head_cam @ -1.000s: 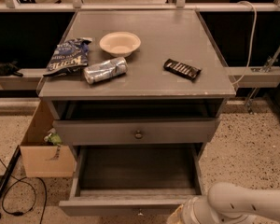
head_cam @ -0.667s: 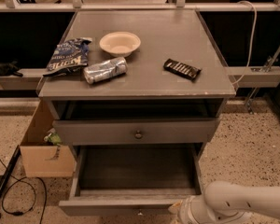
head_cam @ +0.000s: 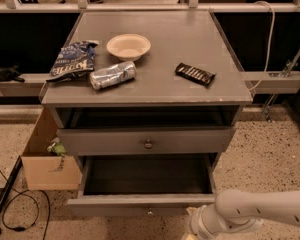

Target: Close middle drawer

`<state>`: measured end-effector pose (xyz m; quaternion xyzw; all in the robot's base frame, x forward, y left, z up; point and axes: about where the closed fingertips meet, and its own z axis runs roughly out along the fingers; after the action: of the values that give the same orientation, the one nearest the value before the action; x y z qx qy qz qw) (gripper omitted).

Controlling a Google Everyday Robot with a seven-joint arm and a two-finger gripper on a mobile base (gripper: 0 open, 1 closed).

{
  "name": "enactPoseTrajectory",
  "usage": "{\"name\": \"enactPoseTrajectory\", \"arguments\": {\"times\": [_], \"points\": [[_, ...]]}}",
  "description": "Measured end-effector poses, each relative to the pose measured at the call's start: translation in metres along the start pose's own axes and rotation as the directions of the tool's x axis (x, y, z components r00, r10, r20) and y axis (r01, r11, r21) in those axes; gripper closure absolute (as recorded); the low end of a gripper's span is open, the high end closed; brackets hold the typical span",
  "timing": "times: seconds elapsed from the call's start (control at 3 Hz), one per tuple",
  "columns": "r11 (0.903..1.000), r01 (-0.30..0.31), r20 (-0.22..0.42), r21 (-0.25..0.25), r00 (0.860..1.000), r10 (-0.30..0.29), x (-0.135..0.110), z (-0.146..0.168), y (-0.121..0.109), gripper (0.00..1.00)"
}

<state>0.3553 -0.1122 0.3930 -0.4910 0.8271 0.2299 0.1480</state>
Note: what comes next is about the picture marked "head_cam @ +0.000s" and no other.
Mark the padded gripper body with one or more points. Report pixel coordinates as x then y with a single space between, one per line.
197 224

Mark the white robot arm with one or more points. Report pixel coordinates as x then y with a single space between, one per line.
235 211

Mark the upper grey drawer with knob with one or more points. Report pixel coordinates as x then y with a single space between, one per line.
91 142

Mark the grey wooden drawer cabinet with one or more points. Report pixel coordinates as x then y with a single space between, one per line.
157 98

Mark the green crumpled wrapper in box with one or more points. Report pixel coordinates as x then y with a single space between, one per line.
56 147

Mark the cardboard box on floor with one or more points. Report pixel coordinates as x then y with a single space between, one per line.
43 169

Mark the black snack bar wrapper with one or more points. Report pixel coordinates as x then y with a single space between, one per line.
194 74

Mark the crushed silver drink can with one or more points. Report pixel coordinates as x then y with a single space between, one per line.
112 75

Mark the black bar on floor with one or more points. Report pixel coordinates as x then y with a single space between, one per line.
9 182

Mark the white paper bowl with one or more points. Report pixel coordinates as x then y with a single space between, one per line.
128 47

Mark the blue chip bag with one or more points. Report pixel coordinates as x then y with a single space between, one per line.
73 61

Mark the black object on left ledge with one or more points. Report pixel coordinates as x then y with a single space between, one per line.
10 74

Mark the metal railing frame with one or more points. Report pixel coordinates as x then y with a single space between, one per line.
10 6

